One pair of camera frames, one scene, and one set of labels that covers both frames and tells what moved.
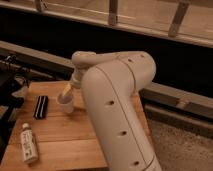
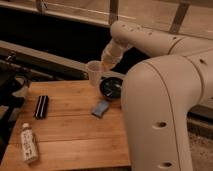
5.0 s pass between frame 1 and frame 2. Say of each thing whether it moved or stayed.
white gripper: moved
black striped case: stayed
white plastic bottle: stayed
